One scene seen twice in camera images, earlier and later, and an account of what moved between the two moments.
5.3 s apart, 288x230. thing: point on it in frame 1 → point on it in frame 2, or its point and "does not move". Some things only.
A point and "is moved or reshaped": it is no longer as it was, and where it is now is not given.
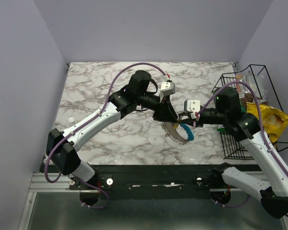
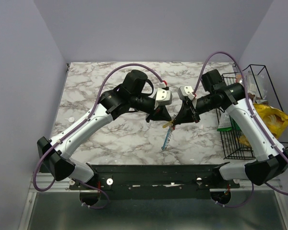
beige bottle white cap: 71,119 does not move
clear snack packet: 257,83 does not move
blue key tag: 190,133 → 166,138
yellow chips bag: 274,120 does not move
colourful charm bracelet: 171,132 is moved or reshaped
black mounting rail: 155,181 does not move
